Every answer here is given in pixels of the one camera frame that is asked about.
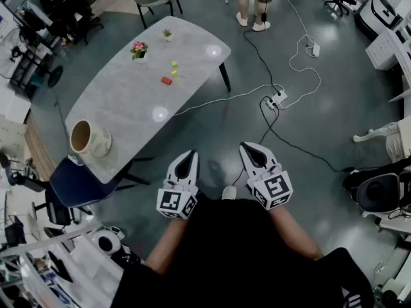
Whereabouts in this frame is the white curved shelf unit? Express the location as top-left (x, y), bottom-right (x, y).
top-left (0, 219), bottom-right (129, 308)

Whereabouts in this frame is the wooden slat platform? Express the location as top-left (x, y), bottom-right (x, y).
top-left (24, 112), bottom-right (56, 173)

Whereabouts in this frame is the beige patterned round bucket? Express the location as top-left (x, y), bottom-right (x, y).
top-left (69, 119), bottom-right (112, 158)

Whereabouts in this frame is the white cable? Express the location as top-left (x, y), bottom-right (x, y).
top-left (173, 83), bottom-right (277, 117)

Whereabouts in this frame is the person's left forearm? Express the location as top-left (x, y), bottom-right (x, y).
top-left (144, 216), bottom-right (189, 275)

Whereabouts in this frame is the person's black clothing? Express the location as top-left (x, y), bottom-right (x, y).
top-left (110, 197), bottom-right (375, 308)

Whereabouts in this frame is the white carved chair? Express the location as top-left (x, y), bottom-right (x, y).
top-left (352, 115), bottom-right (411, 163)

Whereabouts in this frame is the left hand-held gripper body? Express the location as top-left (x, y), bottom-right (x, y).
top-left (156, 176), bottom-right (200, 220)

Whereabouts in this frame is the black cable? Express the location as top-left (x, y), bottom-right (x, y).
top-left (243, 11), bottom-right (283, 92)

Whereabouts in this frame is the black standing fan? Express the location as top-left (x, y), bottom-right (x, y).
top-left (0, 27), bottom-right (64, 89)

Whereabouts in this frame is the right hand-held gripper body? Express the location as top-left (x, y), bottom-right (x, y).
top-left (246, 168), bottom-right (293, 210)

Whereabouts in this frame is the black round-window backpack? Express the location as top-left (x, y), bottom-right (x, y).
top-left (343, 164), bottom-right (411, 218)

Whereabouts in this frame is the large white black device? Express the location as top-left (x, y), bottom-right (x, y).
top-left (354, 0), bottom-right (404, 41)

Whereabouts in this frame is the white desk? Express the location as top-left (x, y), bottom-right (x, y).
top-left (365, 27), bottom-right (411, 104)

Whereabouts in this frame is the pink flower potted plant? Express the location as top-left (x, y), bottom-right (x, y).
top-left (130, 41), bottom-right (149, 64)

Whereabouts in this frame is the blue upholstered chair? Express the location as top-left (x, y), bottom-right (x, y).
top-left (49, 157), bottom-right (134, 210)

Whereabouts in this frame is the white round-window backpack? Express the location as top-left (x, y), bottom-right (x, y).
top-left (91, 226), bottom-right (126, 258)

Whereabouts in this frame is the person's right forearm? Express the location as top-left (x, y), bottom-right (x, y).
top-left (268, 205), bottom-right (324, 262)

